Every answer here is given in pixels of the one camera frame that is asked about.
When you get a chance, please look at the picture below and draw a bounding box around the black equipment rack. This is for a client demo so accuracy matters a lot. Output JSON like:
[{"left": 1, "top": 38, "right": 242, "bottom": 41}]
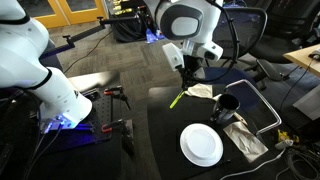
[{"left": 111, "top": 0, "right": 151, "bottom": 43}]

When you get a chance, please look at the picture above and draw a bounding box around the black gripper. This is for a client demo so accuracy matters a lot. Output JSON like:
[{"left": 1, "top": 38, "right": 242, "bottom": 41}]
[{"left": 180, "top": 54, "right": 207, "bottom": 92}]

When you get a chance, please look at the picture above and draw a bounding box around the grey cloth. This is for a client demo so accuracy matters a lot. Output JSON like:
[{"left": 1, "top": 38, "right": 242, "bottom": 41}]
[{"left": 222, "top": 121, "right": 269, "bottom": 164}]

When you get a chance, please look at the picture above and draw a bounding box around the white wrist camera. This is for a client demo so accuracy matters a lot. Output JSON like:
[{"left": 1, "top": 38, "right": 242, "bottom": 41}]
[{"left": 162, "top": 42, "right": 185, "bottom": 72}]

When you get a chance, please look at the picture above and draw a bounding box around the black mouse cable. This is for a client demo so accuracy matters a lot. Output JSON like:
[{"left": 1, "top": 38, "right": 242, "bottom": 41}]
[{"left": 279, "top": 58, "right": 316, "bottom": 111}]

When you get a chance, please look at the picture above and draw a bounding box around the white round plate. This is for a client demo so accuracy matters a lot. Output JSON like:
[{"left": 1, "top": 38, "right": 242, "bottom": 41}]
[{"left": 179, "top": 123, "right": 224, "bottom": 168}]

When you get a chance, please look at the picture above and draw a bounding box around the yellow-green marker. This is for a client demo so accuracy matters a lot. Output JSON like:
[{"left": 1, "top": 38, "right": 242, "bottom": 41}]
[{"left": 169, "top": 89, "right": 186, "bottom": 110}]

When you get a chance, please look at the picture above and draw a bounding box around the white adapter cable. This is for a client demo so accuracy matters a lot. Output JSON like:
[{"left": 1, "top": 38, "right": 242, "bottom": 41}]
[{"left": 219, "top": 148, "right": 288, "bottom": 180}]

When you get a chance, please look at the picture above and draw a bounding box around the crumpled white napkin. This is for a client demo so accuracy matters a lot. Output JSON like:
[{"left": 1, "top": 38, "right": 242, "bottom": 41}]
[{"left": 184, "top": 83, "right": 214, "bottom": 100}]

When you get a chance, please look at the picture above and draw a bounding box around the orange and black bar clamp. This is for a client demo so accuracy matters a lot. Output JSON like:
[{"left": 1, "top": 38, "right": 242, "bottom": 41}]
[
  {"left": 101, "top": 118, "right": 135, "bottom": 154},
  {"left": 103, "top": 85, "right": 132, "bottom": 110}
]

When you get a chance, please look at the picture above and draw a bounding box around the black boom stand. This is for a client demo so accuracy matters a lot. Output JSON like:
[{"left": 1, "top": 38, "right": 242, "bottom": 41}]
[{"left": 39, "top": 15, "right": 134, "bottom": 59}]

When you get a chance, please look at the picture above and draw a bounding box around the chrome tube table handle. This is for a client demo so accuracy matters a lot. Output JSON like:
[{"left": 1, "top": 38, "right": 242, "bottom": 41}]
[{"left": 223, "top": 79, "right": 283, "bottom": 136}]

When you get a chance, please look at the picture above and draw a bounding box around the dark computer mouse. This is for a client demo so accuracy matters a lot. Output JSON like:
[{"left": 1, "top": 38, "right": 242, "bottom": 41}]
[{"left": 308, "top": 48, "right": 320, "bottom": 61}]

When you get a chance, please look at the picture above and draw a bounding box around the mesh office chair blue seat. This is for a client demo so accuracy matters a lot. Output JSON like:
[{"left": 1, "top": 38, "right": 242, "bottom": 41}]
[{"left": 196, "top": 7, "right": 284, "bottom": 91}]

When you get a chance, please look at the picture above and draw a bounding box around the white power adapter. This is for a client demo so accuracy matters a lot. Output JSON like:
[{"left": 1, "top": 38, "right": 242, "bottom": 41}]
[{"left": 274, "top": 139, "right": 294, "bottom": 150}]

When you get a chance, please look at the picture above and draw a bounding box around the light wooden desk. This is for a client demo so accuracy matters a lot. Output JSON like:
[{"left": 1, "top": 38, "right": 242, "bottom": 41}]
[{"left": 283, "top": 43, "right": 320, "bottom": 79}]

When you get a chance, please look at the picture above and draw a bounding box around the black office chair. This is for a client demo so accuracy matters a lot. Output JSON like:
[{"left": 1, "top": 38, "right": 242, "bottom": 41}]
[{"left": 248, "top": 0, "right": 320, "bottom": 64}]

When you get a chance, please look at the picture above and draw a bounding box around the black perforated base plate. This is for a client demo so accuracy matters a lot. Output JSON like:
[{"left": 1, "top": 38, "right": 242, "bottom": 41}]
[{"left": 43, "top": 87, "right": 114, "bottom": 144}]

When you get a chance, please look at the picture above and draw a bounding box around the grey floor cable bundle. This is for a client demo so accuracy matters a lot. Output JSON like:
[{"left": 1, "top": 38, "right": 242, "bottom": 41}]
[{"left": 274, "top": 148, "right": 320, "bottom": 180}]

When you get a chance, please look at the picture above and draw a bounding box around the yellow plug on floor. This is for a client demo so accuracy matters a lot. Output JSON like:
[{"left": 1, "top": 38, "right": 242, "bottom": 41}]
[{"left": 277, "top": 129, "right": 301, "bottom": 144}]

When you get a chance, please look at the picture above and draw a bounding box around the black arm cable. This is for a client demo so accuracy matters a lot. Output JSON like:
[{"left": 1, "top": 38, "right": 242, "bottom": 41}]
[{"left": 181, "top": 0, "right": 241, "bottom": 84}]

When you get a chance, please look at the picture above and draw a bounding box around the yellow framed glass door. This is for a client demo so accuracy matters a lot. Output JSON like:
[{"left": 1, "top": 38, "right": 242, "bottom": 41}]
[
  {"left": 19, "top": 0, "right": 71, "bottom": 29},
  {"left": 55, "top": 0, "right": 108, "bottom": 26}
]

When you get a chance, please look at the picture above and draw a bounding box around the thin black floor cable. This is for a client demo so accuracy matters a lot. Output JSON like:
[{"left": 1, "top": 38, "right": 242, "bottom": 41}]
[{"left": 62, "top": 29, "right": 114, "bottom": 75}]

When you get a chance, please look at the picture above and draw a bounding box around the black speckled mug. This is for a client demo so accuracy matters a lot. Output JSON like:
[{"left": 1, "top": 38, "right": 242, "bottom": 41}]
[{"left": 209, "top": 93, "right": 241, "bottom": 125}]

